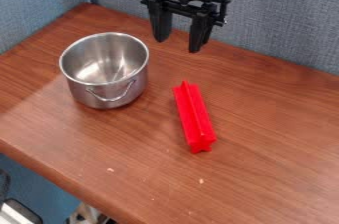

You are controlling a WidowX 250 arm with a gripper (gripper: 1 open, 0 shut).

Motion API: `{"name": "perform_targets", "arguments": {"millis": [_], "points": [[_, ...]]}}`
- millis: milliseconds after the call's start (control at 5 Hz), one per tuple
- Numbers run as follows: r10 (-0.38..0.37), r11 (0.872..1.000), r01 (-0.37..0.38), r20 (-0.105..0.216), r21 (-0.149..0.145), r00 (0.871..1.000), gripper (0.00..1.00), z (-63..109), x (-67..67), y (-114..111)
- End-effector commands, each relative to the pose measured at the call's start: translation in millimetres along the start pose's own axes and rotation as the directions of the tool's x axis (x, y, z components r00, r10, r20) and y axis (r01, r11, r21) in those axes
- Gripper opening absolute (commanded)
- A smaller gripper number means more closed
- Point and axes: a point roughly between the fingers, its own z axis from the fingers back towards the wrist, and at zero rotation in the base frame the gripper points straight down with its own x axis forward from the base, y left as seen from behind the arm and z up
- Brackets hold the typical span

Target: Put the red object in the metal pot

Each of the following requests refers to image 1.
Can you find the red star-shaped block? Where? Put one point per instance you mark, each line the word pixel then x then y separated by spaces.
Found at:
pixel 195 117

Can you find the stainless steel pot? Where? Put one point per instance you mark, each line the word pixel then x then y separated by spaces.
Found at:
pixel 104 66

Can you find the black white device under table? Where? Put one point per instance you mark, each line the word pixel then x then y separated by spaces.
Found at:
pixel 13 211

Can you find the white object under table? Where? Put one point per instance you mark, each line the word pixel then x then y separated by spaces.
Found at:
pixel 87 215

